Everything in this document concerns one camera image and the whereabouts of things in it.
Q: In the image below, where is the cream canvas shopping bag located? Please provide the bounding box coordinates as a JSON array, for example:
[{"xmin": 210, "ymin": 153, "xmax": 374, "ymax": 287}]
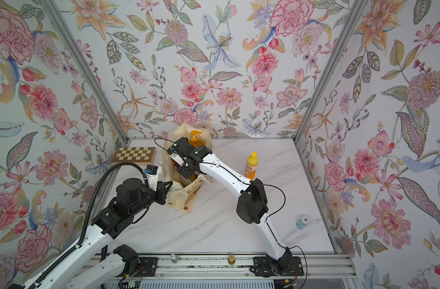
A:
[{"xmin": 162, "ymin": 124, "xmax": 213, "ymax": 213}]

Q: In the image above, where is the black corrugated cable conduit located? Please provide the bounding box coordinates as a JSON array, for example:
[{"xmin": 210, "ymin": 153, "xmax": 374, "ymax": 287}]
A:
[{"xmin": 24, "ymin": 161, "xmax": 148, "ymax": 289}]

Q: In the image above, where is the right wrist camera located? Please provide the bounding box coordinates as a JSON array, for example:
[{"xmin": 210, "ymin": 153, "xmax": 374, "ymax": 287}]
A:
[{"xmin": 167, "ymin": 143, "xmax": 184, "ymax": 166}]

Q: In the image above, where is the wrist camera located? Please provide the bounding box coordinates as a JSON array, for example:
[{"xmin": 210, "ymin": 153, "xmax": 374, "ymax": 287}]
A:
[
  {"xmin": 145, "ymin": 164, "xmax": 162, "ymax": 191},
  {"xmin": 167, "ymin": 143, "xmax": 184, "ymax": 166}
]

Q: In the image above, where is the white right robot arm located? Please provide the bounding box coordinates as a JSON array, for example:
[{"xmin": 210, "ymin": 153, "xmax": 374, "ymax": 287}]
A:
[{"xmin": 166, "ymin": 137, "xmax": 292, "ymax": 267}]

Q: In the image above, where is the aluminium corner post right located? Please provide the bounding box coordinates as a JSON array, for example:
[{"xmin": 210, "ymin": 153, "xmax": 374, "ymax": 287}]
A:
[{"xmin": 293, "ymin": 0, "xmax": 366, "ymax": 145}]

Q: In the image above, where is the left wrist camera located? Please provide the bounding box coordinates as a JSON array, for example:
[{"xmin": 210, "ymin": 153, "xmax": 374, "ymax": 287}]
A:
[{"xmin": 145, "ymin": 164, "xmax": 162, "ymax": 191}]

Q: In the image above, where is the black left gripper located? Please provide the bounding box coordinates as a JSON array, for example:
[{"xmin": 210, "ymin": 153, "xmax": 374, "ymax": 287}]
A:
[{"xmin": 130, "ymin": 181, "xmax": 176, "ymax": 217}]

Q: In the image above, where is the aluminium corner post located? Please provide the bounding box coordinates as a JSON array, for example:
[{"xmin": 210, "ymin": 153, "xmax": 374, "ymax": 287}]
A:
[
  {"xmin": 39, "ymin": 0, "xmax": 129, "ymax": 145},
  {"xmin": 293, "ymin": 0, "xmax": 366, "ymax": 145}
]

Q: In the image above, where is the wooden chess board box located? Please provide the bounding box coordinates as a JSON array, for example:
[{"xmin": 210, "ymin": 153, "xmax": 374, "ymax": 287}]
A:
[{"xmin": 111, "ymin": 147, "xmax": 156, "ymax": 166}]

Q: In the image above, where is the aluminium corner post left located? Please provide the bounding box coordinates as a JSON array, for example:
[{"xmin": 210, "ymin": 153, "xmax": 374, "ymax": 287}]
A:
[{"xmin": 39, "ymin": 0, "xmax": 129, "ymax": 145}]

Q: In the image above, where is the large orange pump soap bottle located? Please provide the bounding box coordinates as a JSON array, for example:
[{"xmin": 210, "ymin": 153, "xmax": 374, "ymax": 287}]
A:
[{"xmin": 189, "ymin": 130, "xmax": 204, "ymax": 148}]

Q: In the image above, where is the orange bottle yellow cap front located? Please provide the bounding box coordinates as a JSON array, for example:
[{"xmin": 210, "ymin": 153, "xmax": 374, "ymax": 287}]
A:
[{"xmin": 245, "ymin": 152, "xmax": 258, "ymax": 180}]

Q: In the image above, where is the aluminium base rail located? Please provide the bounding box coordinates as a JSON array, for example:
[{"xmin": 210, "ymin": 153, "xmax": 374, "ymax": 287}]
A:
[{"xmin": 47, "ymin": 252, "xmax": 362, "ymax": 289}]

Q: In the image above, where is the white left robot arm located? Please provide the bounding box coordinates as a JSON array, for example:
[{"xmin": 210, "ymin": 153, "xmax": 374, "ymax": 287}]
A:
[{"xmin": 9, "ymin": 178, "xmax": 173, "ymax": 289}]

